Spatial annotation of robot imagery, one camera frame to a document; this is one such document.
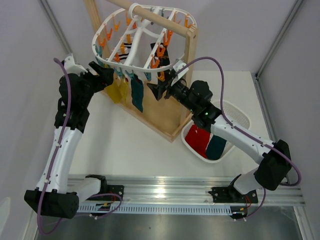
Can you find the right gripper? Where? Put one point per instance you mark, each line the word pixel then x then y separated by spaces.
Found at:
pixel 158 90

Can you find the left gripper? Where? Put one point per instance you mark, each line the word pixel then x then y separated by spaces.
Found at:
pixel 104 78

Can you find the yellow sock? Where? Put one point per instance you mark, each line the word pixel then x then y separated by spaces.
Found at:
pixel 123 88
pixel 113 92

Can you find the dark teal sock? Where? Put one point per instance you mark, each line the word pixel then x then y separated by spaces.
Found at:
pixel 137 93
pixel 215 148

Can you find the teal clothespin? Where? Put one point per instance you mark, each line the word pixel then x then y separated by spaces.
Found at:
pixel 131 74

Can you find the white round clip hanger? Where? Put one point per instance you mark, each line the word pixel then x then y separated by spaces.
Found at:
pixel 144 26

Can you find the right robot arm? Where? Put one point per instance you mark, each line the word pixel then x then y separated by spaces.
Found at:
pixel 272 157

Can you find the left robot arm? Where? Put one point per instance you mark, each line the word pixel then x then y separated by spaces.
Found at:
pixel 51 196

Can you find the wooden hanger stand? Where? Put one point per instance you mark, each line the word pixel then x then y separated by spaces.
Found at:
pixel 166 117

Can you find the dark navy patterned sock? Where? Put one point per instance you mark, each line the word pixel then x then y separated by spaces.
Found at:
pixel 160 58

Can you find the white striped sock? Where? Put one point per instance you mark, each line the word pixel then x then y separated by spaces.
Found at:
pixel 123 52

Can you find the red sock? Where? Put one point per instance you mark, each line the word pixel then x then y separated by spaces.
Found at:
pixel 198 139

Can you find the white perforated plastic basket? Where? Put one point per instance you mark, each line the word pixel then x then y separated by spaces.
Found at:
pixel 224 127

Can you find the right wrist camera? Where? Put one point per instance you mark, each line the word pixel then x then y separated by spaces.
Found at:
pixel 180 70

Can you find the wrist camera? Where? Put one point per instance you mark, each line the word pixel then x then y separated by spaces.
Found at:
pixel 72 67
pixel 180 70

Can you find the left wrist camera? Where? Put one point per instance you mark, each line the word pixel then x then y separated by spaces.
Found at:
pixel 72 67

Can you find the aluminium mounting rail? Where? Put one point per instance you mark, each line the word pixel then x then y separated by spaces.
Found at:
pixel 189 195

